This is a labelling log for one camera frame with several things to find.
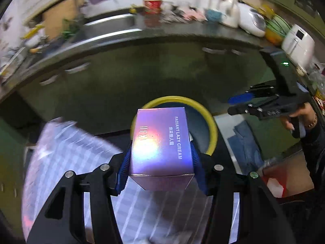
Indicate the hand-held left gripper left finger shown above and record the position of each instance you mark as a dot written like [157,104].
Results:
[123,167]

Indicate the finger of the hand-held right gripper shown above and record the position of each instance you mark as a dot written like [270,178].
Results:
[240,98]
[243,110]

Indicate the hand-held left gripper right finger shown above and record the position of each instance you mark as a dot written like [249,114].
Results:
[199,167]

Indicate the yellow-rimmed dark trash bin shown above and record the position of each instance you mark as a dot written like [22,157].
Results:
[203,129]

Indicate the purple iridescent cardboard box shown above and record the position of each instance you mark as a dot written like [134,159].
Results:
[157,147]

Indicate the person's right forearm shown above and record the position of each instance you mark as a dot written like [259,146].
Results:
[314,152]

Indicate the person's right hand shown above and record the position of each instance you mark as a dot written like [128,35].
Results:
[308,114]

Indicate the blue cloth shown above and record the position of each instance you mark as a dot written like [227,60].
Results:
[245,144]

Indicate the white air fryer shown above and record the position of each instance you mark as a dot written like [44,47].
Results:
[297,43]

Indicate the grey checkered tablecloth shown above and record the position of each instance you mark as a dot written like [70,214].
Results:
[76,152]

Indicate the yellow bowl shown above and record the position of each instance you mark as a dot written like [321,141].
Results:
[273,36]

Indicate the stack of green bowls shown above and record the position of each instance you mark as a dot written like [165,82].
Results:
[279,25]

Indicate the white rice cooker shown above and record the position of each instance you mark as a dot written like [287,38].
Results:
[252,21]

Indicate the red plastic bag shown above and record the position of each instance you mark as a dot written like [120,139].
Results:
[292,175]

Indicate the white plastic jug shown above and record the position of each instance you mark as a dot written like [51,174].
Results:
[230,11]

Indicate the green kitchen cabinets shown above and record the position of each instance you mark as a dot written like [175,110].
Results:
[152,71]

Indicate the pink cloth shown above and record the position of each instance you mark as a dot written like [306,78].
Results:
[194,15]

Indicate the red paper cup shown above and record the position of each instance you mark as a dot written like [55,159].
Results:
[152,6]

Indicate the stainless steel sink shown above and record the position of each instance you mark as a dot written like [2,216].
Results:
[111,24]

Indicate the green leafy vegetable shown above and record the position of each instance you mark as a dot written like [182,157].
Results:
[71,31]

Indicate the purple cloth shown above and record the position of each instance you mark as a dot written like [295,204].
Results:
[97,0]

